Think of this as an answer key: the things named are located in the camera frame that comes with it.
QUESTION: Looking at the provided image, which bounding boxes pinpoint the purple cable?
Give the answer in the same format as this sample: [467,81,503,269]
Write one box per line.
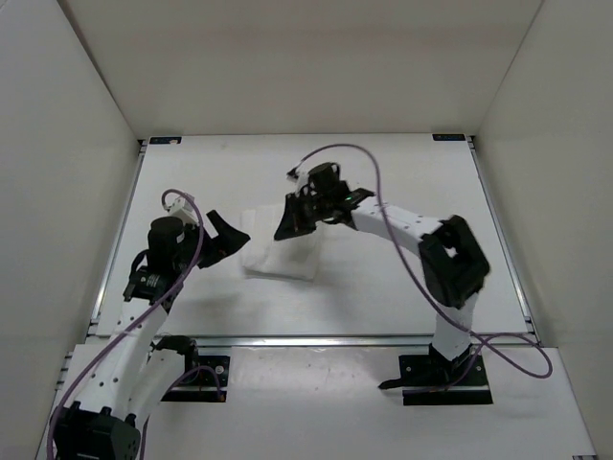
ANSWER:
[46,190,226,460]
[296,143,555,382]

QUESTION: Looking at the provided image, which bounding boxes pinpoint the right aluminium side rail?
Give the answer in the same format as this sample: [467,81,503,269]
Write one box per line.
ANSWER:
[467,136,540,342]

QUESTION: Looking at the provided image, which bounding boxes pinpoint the left aluminium side rail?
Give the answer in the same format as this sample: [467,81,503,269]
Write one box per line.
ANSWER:
[86,139,148,337]

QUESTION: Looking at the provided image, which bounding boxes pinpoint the aluminium side rail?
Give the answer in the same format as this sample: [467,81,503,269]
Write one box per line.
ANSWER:
[86,139,148,337]
[467,136,540,342]

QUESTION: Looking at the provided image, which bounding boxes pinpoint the blue corner label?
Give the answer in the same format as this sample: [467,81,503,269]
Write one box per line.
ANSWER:
[432,133,465,142]
[148,136,182,145]

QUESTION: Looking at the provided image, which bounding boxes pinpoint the left blue corner label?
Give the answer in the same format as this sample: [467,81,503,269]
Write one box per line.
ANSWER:
[148,136,182,145]

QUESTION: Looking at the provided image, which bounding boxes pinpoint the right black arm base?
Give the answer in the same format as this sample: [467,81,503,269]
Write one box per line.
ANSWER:
[378,345,493,406]

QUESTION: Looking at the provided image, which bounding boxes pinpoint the white pleated skirt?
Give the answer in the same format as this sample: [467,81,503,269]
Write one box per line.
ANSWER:
[239,204,325,282]

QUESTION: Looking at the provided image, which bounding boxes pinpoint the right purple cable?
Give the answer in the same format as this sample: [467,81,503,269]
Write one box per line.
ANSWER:
[296,143,555,382]

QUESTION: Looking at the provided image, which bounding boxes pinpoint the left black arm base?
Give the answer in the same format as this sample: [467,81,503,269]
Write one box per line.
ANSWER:
[152,335,231,403]

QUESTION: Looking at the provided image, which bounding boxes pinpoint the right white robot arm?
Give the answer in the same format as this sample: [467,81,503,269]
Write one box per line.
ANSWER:
[274,162,490,384]

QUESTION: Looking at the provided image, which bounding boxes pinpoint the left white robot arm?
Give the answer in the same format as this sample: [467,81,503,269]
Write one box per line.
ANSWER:
[48,211,250,459]

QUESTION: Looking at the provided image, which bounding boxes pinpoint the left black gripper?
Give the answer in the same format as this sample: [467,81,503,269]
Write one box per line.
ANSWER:
[178,204,252,265]

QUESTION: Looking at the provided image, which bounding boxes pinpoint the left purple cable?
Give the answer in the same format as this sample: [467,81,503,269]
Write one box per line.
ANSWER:
[46,190,226,460]

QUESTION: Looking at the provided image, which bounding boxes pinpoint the right blue corner label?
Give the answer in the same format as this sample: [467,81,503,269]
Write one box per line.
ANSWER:
[432,133,465,142]

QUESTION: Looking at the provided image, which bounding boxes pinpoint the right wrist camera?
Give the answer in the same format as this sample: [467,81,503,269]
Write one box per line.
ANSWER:
[286,162,309,196]

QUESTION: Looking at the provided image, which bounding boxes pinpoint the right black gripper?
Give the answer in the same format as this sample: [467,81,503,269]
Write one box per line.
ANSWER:
[276,192,333,241]

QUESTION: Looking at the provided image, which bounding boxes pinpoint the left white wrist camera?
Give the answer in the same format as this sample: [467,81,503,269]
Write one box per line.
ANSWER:
[168,195,198,225]

